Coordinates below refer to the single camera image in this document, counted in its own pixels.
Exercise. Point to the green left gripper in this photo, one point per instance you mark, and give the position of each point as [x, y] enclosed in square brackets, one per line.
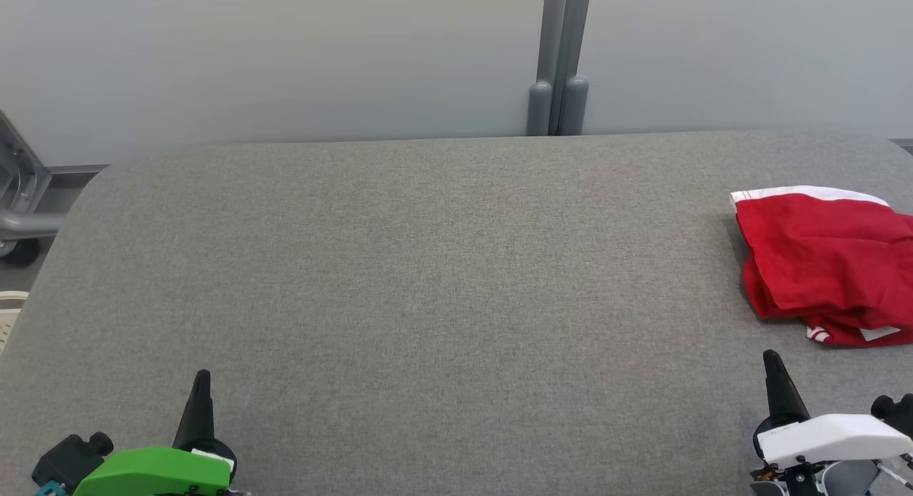
[157, 471]

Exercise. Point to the grey metal cart with caster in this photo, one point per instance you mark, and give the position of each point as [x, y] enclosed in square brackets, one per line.
[21, 196]

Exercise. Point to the red shorts with white trim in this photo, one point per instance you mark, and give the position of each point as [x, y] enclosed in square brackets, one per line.
[827, 260]

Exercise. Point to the grey wall base rail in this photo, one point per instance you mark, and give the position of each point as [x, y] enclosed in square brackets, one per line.
[902, 146]
[75, 176]

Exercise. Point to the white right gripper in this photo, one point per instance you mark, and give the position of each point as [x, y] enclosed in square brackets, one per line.
[827, 439]

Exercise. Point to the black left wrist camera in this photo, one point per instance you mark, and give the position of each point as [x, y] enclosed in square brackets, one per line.
[68, 457]

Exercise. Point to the white plastic laundry basket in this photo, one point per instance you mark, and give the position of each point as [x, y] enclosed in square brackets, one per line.
[11, 317]

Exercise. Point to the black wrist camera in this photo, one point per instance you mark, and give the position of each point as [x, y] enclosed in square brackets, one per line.
[895, 410]
[68, 457]

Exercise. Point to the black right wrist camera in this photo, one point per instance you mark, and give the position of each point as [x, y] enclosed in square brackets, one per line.
[895, 410]

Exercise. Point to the grey partition post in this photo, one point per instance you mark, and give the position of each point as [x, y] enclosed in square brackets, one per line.
[560, 53]

